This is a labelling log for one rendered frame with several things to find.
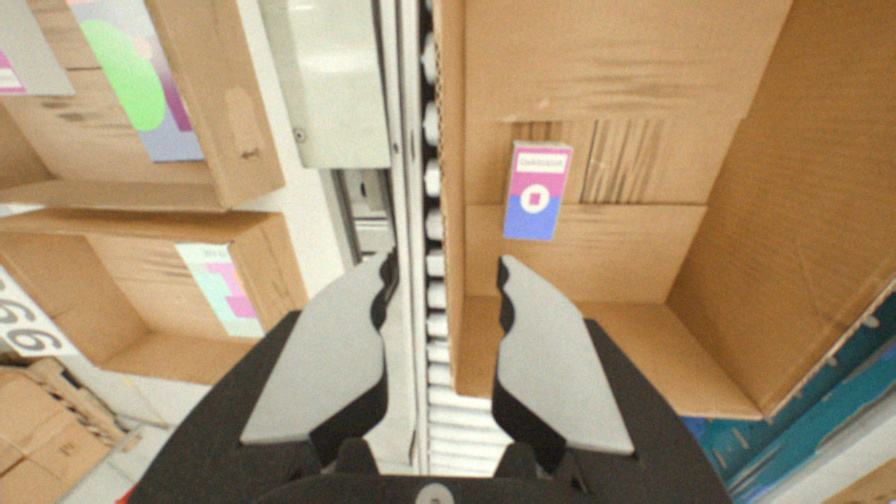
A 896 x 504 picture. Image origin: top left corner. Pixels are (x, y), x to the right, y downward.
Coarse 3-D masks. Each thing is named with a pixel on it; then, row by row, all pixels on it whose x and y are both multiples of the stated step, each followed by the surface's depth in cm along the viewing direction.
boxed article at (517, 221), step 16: (512, 144) 29; (528, 144) 27; (544, 144) 28; (560, 144) 28; (512, 160) 28; (528, 160) 27; (544, 160) 27; (560, 160) 27; (512, 176) 28; (528, 176) 28; (544, 176) 28; (560, 176) 27; (512, 192) 29; (528, 192) 29; (544, 192) 28; (560, 192) 28; (512, 208) 30; (528, 208) 29; (544, 208) 29; (512, 224) 30; (528, 224) 30; (544, 224) 30
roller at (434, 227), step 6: (432, 210) 38; (438, 210) 38; (432, 216) 37; (438, 216) 37; (426, 222) 39; (432, 222) 37; (438, 222) 37; (432, 228) 37; (438, 228) 37; (432, 234) 38; (438, 234) 38
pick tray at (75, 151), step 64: (64, 0) 29; (192, 0) 23; (64, 64) 32; (192, 64) 24; (0, 128) 35; (64, 128) 36; (128, 128) 35; (192, 128) 24; (256, 128) 31; (0, 192) 34; (64, 192) 34; (128, 192) 34; (192, 192) 34; (256, 192) 32
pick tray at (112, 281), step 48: (0, 240) 37; (48, 240) 41; (96, 240) 45; (144, 240) 43; (192, 240) 31; (240, 240) 32; (288, 240) 40; (48, 288) 41; (96, 288) 47; (144, 288) 49; (192, 288) 47; (288, 288) 41; (96, 336) 47; (144, 336) 54; (192, 336) 54
